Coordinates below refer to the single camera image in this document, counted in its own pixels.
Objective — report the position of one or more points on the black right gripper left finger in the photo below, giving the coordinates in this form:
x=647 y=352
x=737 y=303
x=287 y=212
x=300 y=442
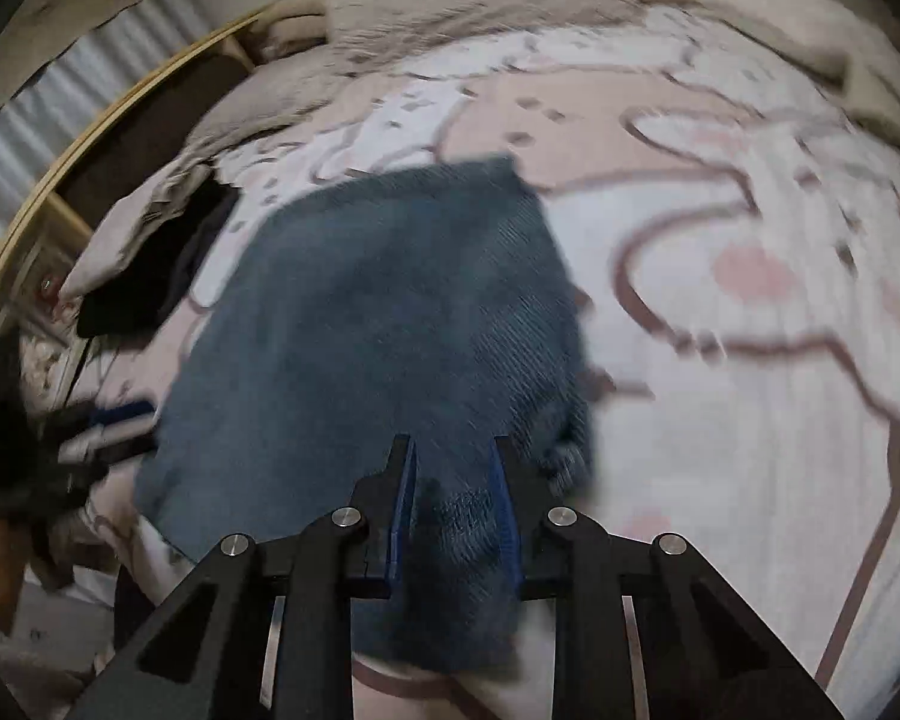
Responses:
x=263 y=630

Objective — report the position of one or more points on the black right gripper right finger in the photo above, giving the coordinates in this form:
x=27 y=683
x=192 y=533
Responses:
x=642 y=629

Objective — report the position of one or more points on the blue denim pants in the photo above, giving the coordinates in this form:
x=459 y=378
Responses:
x=430 y=302

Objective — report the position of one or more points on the folded black cloth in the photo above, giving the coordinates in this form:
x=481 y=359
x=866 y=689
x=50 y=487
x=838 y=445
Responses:
x=134 y=303

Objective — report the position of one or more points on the bear print bed sheet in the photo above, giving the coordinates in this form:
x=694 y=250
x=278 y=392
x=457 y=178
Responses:
x=736 y=241

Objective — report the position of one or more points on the wooden headboard shelf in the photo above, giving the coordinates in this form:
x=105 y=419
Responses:
x=126 y=144

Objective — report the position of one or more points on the folded beige cloth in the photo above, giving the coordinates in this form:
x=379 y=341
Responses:
x=117 y=239

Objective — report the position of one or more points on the grey corrugated curtain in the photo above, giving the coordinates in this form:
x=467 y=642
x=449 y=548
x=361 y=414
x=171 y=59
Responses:
x=64 y=97

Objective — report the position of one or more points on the beige quilted pillow left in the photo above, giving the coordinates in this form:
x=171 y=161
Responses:
x=276 y=95

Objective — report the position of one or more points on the tan stacked pillows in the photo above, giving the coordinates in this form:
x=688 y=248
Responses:
x=290 y=26

